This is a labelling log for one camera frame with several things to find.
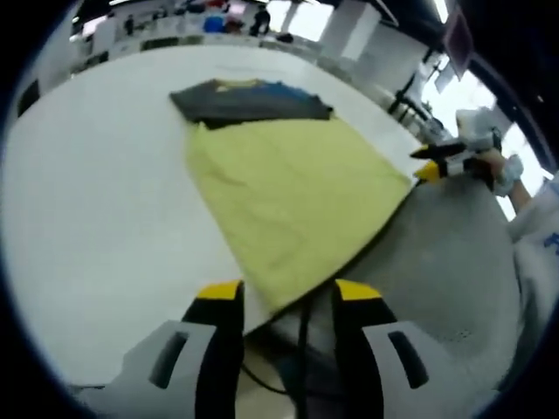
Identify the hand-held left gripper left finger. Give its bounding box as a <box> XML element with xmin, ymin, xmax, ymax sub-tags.
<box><xmin>91</xmin><ymin>278</ymin><xmax>245</xmax><ymax>419</ymax></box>

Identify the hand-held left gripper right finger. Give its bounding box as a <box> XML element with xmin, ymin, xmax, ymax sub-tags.
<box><xmin>332</xmin><ymin>278</ymin><xmax>503</xmax><ymax>419</ymax></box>

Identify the yellow blue grey garment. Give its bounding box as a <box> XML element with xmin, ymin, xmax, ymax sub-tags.
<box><xmin>169</xmin><ymin>77</ymin><xmax>412</xmax><ymax>318</ymax></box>

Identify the person's right hand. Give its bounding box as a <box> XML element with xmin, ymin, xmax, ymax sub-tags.
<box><xmin>473</xmin><ymin>148</ymin><xmax>510</xmax><ymax>193</ymax></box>

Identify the black monitor stand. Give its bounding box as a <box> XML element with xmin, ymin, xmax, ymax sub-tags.
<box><xmin>392</xmin><ymin>47</ymin><xmax>442</xmax><ymax>123</ymax></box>

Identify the grey mesh chair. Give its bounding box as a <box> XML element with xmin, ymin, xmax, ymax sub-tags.
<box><xmin>244</xmin><ymin>182</ymin><xmax>523</xmax><ymax>419</ymax></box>

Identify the linear ceiling light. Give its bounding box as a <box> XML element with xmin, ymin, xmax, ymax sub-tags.
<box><xmin>431</xmin><ymin>0</ymin><xmax>451</xmax><ymax>25</ymax></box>

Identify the person's white printed shirt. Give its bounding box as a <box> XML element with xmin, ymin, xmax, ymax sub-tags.
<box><xmin>506</xmin><ymin>174</ymin><xmax>559</xmax><ymax>376</ymax></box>

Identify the blue bin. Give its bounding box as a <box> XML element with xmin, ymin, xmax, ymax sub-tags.
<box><xmin>204</xmin><ymin>14</ymin><xmax>227</xmax><ymax>35</ymax></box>

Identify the long white workbench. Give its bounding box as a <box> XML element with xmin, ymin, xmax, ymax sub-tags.
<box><xmin>69</xmin><ymin>8</ymin><xmax>315</xmax><ymax>66</ymax></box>

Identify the black cabinet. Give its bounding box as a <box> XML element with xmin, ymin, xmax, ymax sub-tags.
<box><xmin>16</xmin><ymin>79</ymin><xmax>41</xmax><ymax>117</ymax></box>

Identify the black cable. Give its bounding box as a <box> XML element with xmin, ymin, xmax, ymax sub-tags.
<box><xmin>238</xmin><ymin>300</ymin><xmax>314</xmax><ymax>419</ymax></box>

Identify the dark wall monitor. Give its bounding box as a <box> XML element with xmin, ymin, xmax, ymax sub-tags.
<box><xmin>443</xmin><ymin>10</ymin><xmax>476</xmax><ymax>82</ymax></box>

